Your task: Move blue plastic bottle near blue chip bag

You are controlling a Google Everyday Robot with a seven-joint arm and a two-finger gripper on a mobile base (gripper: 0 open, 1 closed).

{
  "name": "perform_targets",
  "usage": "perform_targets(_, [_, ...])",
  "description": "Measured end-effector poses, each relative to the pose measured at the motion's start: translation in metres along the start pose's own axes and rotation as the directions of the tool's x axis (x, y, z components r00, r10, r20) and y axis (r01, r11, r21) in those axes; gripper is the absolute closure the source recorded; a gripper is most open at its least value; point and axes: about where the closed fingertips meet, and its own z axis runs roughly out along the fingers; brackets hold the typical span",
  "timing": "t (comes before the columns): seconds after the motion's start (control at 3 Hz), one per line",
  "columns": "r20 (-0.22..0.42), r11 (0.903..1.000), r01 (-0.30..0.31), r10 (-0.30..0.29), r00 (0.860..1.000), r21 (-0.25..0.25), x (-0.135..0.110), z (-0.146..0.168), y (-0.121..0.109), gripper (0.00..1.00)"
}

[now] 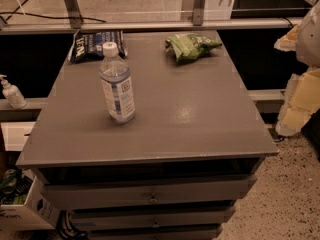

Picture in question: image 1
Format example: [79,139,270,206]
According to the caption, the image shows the black cables under cabinet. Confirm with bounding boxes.
[54,210,89,240]

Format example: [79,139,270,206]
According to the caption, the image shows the blue chip bag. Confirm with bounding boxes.
[67,31,127,64]

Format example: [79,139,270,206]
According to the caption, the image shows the bottom grey drawer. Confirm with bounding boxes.
[89,224,222,240]

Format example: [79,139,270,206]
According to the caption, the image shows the white side drawer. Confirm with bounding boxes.
[1,122,35,151]

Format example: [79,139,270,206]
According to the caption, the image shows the grey drawer cabinet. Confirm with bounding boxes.
[15,29,280,240]

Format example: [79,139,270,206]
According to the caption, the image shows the middle grey drawer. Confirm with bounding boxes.
[71,206,235,231]

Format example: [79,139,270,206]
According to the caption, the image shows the white pump dispenser bottle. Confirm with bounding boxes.
[0,75,27,109]

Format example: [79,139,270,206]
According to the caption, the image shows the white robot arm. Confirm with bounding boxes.
[274,1,320,136]

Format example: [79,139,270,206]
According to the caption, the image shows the white cardboard box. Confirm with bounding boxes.
[0,169,60,231]

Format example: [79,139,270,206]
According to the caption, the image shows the top grey drawer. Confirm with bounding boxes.
[42,174,257,210]

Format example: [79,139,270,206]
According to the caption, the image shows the grey drawer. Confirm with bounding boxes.
[71,206,235,231]
[42,174,257,210]
[89,224,222,240]

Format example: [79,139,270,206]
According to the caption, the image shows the clear blue-label water bottle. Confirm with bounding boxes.
[99,42,135,124]

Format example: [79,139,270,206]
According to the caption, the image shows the black cable on floor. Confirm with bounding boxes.
[0,0,107,24]

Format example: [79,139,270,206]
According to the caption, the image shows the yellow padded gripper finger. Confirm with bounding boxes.
[274,25,300,52]
[275,67,320,136]

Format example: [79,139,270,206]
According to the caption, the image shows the metal frame rail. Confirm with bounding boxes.
[0,0,316,34]

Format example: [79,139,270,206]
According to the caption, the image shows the green chip bag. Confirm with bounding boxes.
[165,33,222,62]

